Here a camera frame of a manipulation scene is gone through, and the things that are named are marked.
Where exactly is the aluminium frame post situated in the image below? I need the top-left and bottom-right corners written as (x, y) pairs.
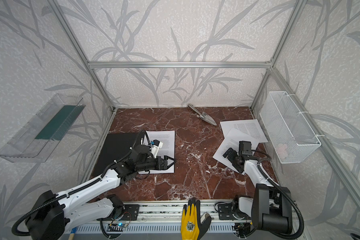
top-left (47, 0), bottom-right (115, 112)

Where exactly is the blank-side paper sheet right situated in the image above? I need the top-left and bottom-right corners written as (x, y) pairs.
top-left (213, 129), bottom-right (259, 174)

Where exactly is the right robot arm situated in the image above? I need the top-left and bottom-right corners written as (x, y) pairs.
top-left (218, 148), bottom-right (293, 236)

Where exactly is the white wire mesh basket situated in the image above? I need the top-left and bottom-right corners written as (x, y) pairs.
top-left (260, 91), bottom-right (321, 164)

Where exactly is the left black corrugated cable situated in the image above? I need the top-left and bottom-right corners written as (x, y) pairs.
top-left (11, 129), bottom-right (151, 238)

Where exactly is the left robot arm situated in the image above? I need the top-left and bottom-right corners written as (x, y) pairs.
top-left (24, 141), bottom-right (176, 240)

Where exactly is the blue trowel wooden handle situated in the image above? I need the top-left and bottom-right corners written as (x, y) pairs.
top-left (68, 228), bottom-right (77, 240)

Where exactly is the right black corrugated cable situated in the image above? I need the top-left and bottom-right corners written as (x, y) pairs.
top-left (251, 149), bottom-right (306, 240)

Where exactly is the printed paper sheet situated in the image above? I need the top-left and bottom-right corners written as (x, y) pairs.
top-left (136, 131), bottom-right (175, 174)
top-left (220, 119), bottom-right (268, 143)

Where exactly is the pink object in basket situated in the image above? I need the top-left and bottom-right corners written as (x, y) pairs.
top-left (276, 143), bottom-right (289, 160)

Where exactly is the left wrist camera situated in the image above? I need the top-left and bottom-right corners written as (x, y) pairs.
top-left (133, 138), bottom-right (163, 159)

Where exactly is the green circuit board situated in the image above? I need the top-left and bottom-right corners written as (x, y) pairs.
top-left (107, 223), bottom-right (129, 233)

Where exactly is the black corrugated cable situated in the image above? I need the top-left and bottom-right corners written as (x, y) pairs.
top-left (251, 149), bottom-right (306, 240)
top-left (11, 129), bottom-right (151, 238)

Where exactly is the black file folder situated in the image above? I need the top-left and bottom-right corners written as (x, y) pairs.
top-left (91, 133), bottom-right (138, 178)

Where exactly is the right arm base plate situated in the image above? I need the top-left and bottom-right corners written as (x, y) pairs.
top-left (214, 202), bottom-right (236, 220)

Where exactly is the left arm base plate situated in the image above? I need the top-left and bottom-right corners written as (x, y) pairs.
top-left (119, 204), bottom-right (140, 221)

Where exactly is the silver metal trowel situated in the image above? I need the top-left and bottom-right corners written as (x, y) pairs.
top-left (187, 104), bottom-right (217, 126)

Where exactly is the clear plastic wall tray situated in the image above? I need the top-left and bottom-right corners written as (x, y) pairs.
top-left (0, 94), bottom-right (86, 163)

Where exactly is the yellow black work glove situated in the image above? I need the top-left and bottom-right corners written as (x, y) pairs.
top-left (181, 198), bottom-right (212, 240)

